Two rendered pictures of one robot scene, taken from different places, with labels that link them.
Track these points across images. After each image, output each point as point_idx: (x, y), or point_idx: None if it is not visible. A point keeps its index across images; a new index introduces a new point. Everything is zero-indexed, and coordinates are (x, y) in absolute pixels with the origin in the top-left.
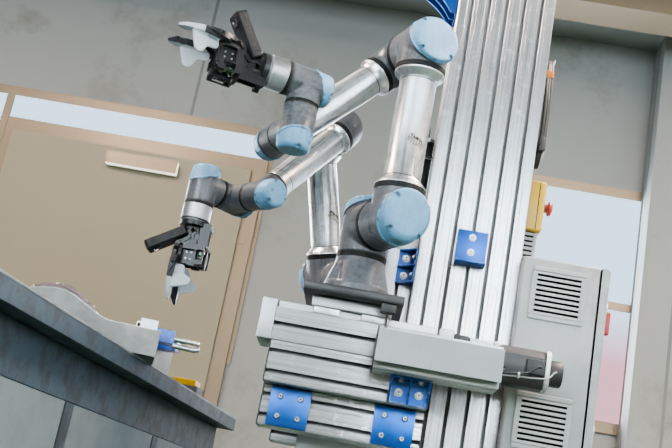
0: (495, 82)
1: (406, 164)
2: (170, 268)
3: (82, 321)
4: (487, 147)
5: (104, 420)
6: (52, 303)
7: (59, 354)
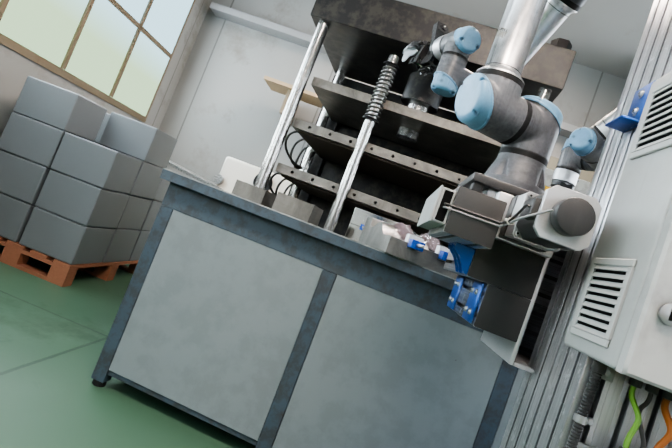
0: None
1: (488, 56)
2: None
3: (291, 216)
4: None
5: (392, 299)
6: (250, 201)
7: (305, 239)
